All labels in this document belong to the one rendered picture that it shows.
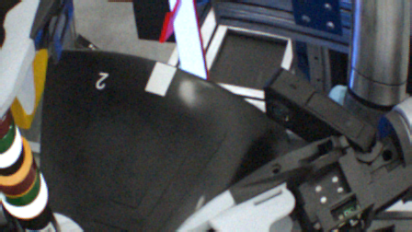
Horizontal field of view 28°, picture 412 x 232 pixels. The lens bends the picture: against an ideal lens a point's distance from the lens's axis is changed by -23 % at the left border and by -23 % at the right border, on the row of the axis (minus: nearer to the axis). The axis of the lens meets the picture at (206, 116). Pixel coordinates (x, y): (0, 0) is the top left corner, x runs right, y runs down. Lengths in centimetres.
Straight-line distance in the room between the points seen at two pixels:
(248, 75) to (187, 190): 137
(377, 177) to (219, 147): 15
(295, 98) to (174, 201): 12
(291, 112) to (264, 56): 138
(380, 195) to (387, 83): 15
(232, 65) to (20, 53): 168
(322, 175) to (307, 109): 6
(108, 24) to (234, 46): 53
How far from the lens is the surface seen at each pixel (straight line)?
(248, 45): 219
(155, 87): 83
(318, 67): 176
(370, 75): 86
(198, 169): 79
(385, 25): 84
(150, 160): 79
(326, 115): 77
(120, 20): 262
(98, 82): 84
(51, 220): 60
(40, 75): 113
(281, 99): 79
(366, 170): 76
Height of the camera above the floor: 181
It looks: 50 degrees down
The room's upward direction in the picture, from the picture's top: 10 degrees counter-clockwise
